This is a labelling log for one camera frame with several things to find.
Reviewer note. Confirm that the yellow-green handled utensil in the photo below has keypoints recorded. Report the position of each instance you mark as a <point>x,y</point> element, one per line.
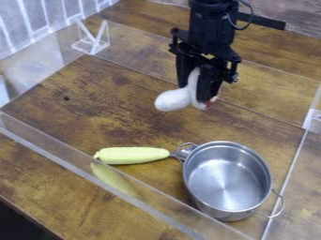
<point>136,155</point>

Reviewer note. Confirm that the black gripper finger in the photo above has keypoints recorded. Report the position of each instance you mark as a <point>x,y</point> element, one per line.
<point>213,74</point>
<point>185,64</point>

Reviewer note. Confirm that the silver metal pot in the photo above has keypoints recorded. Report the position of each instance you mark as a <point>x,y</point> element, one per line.
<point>228,179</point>

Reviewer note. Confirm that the clear acrylic triangular bracket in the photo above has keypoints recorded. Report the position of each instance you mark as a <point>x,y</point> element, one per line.
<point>93,44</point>

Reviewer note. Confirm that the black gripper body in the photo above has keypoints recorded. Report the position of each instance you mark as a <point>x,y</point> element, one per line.
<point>209,37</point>

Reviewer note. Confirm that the black strip on table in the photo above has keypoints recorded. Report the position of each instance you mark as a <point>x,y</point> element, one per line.
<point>272,23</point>

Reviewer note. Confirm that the clear acrylic front barrier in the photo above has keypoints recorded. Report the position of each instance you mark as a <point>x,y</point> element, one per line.
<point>84,199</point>

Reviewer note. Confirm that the white and brown plush mushroom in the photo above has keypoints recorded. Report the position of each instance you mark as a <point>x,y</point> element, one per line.
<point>176,100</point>

